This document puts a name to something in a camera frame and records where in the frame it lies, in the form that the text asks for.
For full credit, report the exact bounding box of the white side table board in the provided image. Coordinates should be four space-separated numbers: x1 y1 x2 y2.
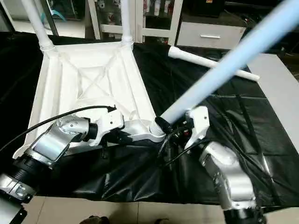
247 53 299 155

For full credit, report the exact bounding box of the white plastic table leg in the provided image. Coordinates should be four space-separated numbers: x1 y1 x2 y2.
120 0 135 48
153 0 299 137
21 0 57 52
168 45 261 82

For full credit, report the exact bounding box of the white glass door cabinet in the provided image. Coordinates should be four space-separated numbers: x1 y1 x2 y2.
88 0 184 46

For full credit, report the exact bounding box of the black plastic work mat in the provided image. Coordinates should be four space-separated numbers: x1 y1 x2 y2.
0 30 299 207

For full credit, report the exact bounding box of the white plastic children's table top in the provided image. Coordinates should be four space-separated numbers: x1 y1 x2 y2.
13 41 167 159

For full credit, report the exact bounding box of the black box with yellow label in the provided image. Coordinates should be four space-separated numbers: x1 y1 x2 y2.
187 0 226 17

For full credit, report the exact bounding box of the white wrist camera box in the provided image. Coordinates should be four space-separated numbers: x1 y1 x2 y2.
184 106 210 150
89 110 126 147

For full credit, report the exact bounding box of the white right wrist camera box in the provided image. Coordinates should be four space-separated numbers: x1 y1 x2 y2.
184 106 210 150

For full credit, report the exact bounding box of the teal plastic object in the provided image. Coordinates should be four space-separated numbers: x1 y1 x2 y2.
40 10 67 25

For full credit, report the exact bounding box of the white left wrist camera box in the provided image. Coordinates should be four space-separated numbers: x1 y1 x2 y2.
89 110 126 147

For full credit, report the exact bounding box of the white low drawer unit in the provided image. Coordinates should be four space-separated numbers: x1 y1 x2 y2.
177 21 247 50

